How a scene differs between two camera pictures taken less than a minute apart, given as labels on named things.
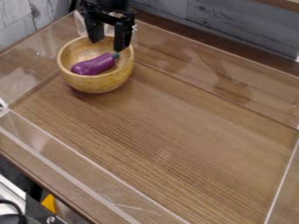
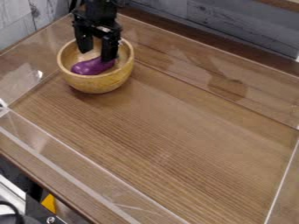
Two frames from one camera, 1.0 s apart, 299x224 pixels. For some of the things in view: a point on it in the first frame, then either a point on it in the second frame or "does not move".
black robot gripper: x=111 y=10 -> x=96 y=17
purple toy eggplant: x=95 y=66 does not move
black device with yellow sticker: x=41 y=208 does not move
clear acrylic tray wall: x=191 y=145 does not move
